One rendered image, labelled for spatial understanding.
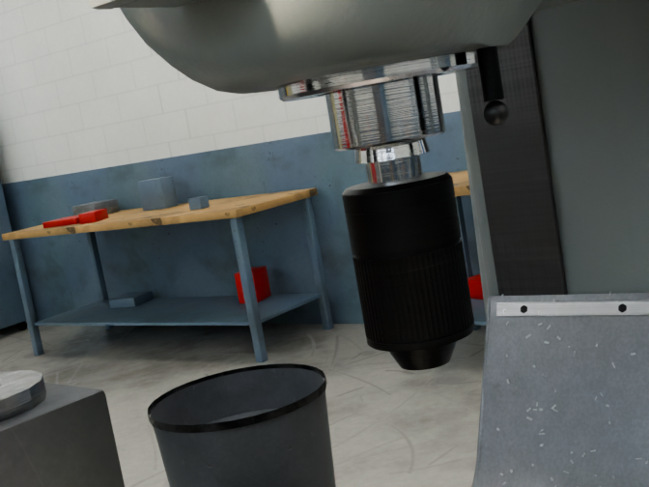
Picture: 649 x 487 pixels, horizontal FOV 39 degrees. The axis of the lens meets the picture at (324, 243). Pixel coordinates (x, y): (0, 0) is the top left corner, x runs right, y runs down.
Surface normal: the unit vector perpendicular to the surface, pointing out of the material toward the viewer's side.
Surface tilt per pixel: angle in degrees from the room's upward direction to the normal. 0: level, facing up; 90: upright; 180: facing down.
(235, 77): 149
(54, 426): 90
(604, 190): 90
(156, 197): 90
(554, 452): 63
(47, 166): 90
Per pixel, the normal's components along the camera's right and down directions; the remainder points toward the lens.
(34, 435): 0.74, -0.04
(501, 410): -0.56, -0.25
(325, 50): 0.07, 0.92
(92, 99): -0.58, 0.21
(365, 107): -0.39, 0.19
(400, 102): 0.18, 0.11
